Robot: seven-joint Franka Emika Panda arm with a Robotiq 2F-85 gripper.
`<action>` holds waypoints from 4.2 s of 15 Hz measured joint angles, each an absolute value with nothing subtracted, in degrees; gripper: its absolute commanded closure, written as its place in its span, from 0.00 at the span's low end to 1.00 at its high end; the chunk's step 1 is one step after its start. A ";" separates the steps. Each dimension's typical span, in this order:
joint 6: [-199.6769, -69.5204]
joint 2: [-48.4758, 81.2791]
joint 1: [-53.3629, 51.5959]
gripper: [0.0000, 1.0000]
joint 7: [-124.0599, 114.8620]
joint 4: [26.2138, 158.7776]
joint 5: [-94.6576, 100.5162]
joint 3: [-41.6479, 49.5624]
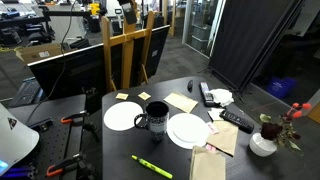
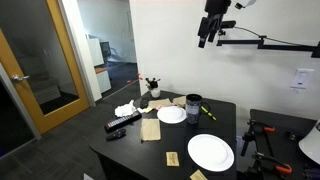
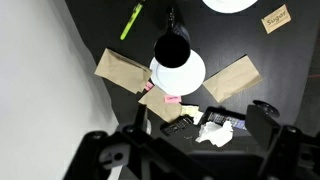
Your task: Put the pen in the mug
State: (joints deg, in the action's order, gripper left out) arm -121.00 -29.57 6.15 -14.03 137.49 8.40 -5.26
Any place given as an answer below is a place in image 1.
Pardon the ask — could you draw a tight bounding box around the black folding divider screen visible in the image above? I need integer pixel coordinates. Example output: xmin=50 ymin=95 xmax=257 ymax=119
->
xmin=208 ymin=0 xmax=306 ymax=91

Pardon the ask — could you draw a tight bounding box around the yellow sticky note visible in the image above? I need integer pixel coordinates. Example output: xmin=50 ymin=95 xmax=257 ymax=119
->
xmin=137 ymin=91 xmax=152 ymax=101
xmin=115 ymin=92 xmax=130 ymax=101

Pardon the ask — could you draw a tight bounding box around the black keyboard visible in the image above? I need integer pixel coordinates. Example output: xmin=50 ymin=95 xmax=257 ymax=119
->
xmin=8 ymin=77 xmax=43 ymax=108

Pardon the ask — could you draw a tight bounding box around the large black monitor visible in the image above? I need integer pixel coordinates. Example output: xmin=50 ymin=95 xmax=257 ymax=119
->
xmin=27 ymin=24 xmax=171 ymax=114

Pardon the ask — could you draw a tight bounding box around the orange black clamp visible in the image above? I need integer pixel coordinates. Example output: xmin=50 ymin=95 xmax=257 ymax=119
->
xmin=45 ymin=152 xmax=86 ymax=178
xmin=60 ymin=110 xmax=88 ymax=125

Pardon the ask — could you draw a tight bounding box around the black remote control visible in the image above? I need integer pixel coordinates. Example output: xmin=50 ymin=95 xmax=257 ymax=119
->
xmin=219 ymin=109 xmax=255 ymax=135

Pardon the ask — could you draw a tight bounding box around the wooden post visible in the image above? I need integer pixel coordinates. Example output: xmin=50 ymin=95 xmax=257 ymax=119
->
xmin=162 ymin=0 xmax=177 ymax=37

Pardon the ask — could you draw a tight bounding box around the dark red rose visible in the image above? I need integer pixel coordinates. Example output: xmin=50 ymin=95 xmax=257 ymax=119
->
xmin=259 ymin=113 xmax=304 ymax=156

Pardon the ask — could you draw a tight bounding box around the orange berry sprig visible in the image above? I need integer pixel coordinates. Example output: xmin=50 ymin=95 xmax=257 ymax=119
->
xmin=284 ymin=101 xmax=313 ymax=123

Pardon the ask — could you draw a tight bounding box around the cardboard box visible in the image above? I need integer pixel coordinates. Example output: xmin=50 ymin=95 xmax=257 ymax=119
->
xmin=14 ymin=42 xmax=64 ymax=64

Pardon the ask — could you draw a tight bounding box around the black speckled mug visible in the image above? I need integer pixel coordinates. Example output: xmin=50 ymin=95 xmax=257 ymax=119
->
xmin=133 ymin=100 xmax=170 ymax=143

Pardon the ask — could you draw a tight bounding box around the grey button remote control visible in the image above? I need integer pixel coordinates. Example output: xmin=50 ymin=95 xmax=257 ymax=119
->
xmin=199 ymin=81 xmax=216 ymax=108

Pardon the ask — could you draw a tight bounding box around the tan paper envelope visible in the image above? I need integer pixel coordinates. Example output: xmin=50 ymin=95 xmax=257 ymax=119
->
xmin=163 ymin=91 xmax=199 ymax=114

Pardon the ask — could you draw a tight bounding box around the thin black hanging cable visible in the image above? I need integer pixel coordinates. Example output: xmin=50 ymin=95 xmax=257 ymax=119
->
xmin=24 ymin=0 xmax=78 ymax=124

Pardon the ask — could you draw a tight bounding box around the blue bin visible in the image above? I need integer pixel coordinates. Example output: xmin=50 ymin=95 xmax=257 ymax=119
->
xmin=265 ymin=76 xmax=298 ymax=100

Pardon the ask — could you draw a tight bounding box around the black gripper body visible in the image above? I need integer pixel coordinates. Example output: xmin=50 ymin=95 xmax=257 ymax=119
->
xmin=118 ymin=0 xmax=138 ymax=25

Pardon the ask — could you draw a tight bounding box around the white paper slip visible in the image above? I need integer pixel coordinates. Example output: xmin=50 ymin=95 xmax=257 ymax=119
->
xmin=207 ymin=107 xmax=226 ymax=122

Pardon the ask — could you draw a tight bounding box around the pink packet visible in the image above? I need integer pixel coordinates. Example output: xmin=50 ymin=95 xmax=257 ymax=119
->
xmin=206 ymin=121 xmax=220 ymax=135
xmin=204 ymin=143 xmax=219 ymax=154

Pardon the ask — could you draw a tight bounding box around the green highlighter pen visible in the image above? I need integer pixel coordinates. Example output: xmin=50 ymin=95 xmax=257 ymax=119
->
xmin=131 ymin=154 xmax=174 ymax=180

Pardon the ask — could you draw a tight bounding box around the crumpled white tissue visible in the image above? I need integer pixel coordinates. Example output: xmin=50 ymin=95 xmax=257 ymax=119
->
xmin=209 ymin=88 xmax=235 ymax=108

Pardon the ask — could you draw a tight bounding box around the grey storage crate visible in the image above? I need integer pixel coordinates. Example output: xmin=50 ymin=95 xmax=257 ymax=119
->
xmin=193 ymin=23 xmax=213 ymax=40
xmin=190 ymin=34 xmax=210 ymax=54

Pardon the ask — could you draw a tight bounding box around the yellow machine part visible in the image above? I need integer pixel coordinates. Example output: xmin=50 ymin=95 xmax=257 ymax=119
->
xmin=89 ymin=2 xmax=101 ymax=16

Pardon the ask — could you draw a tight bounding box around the white rimmed plate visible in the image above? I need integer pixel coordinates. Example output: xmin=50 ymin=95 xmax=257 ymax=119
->
xmin=166 ymin=112 xmax=211 ymax=150

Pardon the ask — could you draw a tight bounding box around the black perforated mounting table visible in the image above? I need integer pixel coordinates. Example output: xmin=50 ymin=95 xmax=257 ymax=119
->
xmin=8 ymin=94 xmax=87 ymax=180

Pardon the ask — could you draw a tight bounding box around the flat white paper plate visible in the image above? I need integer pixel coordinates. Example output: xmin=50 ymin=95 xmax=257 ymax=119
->
xmin=103 ymin=101 xmax=144 ymax=132

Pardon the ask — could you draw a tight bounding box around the wooden easel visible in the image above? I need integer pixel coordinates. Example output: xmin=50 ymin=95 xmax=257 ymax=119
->
xmin=100 ymin=0 xmax=156 ymax=94

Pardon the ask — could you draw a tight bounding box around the small black bracket block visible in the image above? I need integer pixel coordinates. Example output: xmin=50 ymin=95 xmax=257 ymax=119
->
xmin=28 ymin=117 xmax=54 ymax=133

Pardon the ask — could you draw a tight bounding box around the brown paper bag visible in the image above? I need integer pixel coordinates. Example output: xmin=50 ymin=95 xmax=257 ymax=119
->
xmin=188 ymin=145 xmax=227 ymax=180
xmin=206 ymin=120 xmax=239 ymax=158

